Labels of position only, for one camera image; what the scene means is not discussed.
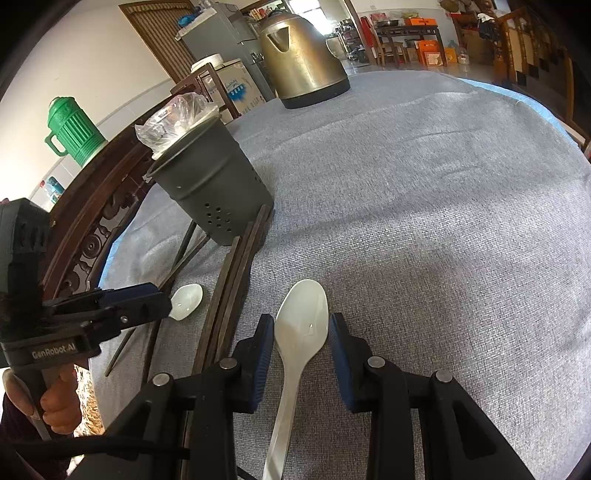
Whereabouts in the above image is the grey table cloth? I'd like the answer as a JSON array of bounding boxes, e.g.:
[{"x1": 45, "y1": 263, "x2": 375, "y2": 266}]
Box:
[{"x1": 89, "y1": 69, "x2": 591, "y2": 480}]

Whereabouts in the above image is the dark grey utensil holder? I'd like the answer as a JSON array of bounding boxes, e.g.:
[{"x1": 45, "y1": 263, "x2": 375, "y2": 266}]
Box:
[{"x1": 147, "y1": 118, "x2": 273, "y2": 246}]

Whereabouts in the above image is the gold electric kettle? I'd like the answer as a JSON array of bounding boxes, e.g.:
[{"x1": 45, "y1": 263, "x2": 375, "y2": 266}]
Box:
[{"x1": 259, "y1": 10, "x2": 351, "y2": 109}]

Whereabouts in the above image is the dark wooden side table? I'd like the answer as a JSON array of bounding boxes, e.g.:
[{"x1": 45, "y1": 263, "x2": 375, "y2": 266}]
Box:
[{"x1": 372, "y1": 25, "x2": 448, "y2": 68}]

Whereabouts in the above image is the large white plastic spoon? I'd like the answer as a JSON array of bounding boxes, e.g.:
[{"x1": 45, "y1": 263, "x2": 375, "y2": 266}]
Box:
[{"x1": 263, "y1": 279, "x2": 329, "y2": 479}]

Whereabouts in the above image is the white blue chest freezer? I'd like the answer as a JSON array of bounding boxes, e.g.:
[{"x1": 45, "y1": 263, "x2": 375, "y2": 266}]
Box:
[{"x1": 191, "y1": 54, "x2": 266, "y2": 115}]

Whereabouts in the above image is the dark wooden chopstick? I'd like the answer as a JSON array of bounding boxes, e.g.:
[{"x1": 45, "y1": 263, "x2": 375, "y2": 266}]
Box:
[
  {"x1": 204, "y1": 221, "x2": 253, "y2": 368},
  {"x1": 104, "y1": 221, "x2": 209, "y2": 385},
  {"x1": 191, "y1": 236, "x2": 240, "y2": 375},
  {"x1": 141, "y1": 221, "x2": 197, "y2": 386},
  {"x1": 208, "y1": 205, "x2": 273, "y2": 367}
]

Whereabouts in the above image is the dark carved wooden chair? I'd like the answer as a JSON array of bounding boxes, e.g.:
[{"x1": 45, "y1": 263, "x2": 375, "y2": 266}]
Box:
[{"x1": 41, "y1": 62, "x2": 243, "y2": 301}]

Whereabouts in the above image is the person left hand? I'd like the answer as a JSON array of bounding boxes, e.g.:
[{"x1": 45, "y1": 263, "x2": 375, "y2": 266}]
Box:
[{"x1": 2, "y1": 364, "x2": 82, "y2": 435}]

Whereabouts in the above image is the green thermos jug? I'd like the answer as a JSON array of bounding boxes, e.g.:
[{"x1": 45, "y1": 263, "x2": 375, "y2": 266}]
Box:
[{"x1": 45, "y1": 97, "x2": 107, "y2": 167}]

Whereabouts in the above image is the small white plastic spoon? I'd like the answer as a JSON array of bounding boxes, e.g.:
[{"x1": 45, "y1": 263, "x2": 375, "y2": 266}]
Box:
[{"x1": 169, "y1": 284, "x2": 204, "y2": 321}]

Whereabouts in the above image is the white bowl with plastic wrap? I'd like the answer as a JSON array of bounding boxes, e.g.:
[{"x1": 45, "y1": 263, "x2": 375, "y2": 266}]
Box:
[{"x1": 134, "y1": 92, "x2": 221, "y2": 160}]

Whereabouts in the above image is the grey refrigerator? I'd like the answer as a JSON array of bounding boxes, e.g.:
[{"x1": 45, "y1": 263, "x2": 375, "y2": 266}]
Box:
[{"x1": 176, "y1": 2, "x2": 276, "y2": 101}]

